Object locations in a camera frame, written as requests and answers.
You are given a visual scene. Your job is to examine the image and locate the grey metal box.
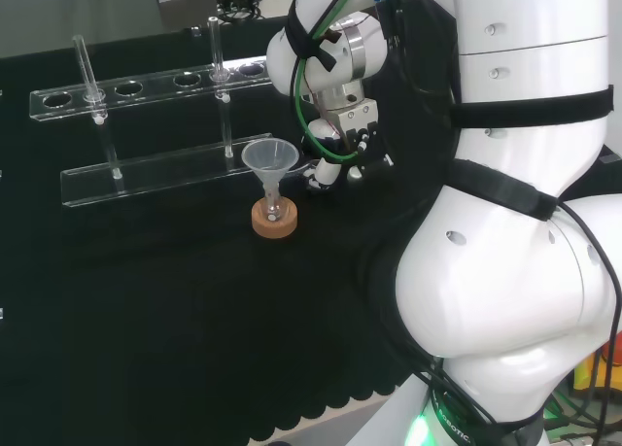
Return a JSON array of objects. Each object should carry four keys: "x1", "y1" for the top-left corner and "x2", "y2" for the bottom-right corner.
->
[{"x1": 154, "y1": 0, "x2": 218, "y2": 29}]

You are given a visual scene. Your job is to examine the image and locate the green cable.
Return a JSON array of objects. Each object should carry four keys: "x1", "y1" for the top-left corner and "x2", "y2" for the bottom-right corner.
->
[{"x1": 290, "y1": 0, "x2": 366, "y2": 163}]

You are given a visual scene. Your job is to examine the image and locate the clear acrylic funnel stand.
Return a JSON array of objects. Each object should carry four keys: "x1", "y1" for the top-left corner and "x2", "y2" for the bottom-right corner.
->
[{"x1": 28, "y1": 16, "x2": 278, "y2": 209}]

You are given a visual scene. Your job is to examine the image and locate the cork ring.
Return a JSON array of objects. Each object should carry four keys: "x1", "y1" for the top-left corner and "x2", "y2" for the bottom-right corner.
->
[{"x1": 251, "y1": 198, "x2": 298, "y2": 241}]

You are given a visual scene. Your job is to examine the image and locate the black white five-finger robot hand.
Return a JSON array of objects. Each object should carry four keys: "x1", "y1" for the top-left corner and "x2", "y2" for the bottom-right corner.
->
[{"x1": 300, "y1": 98, "x2": 396, "y2": 195}]

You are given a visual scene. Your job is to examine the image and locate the yellow stop button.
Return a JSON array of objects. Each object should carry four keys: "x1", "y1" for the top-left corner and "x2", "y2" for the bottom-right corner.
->
[{"x1": 572, "y1": 341, "x2": 622, "y2": 394}]

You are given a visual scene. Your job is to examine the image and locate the black cable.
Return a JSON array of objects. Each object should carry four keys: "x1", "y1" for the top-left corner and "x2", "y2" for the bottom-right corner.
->
[{"x1": 558, "y1": 200, "x2": 622, "y2": 421}]

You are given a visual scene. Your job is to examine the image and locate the black bench cloth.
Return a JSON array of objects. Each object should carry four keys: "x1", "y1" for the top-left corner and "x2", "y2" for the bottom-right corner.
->
[{"x1": 0, "y1": 8, "x2": 622, "y2": 445}]

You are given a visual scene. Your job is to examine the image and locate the translucent plastic funnel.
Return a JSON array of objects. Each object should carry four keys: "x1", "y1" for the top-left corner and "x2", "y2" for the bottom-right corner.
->
[{"x1": 241, "y1": 138, "x2": 300, "y2": 209}]

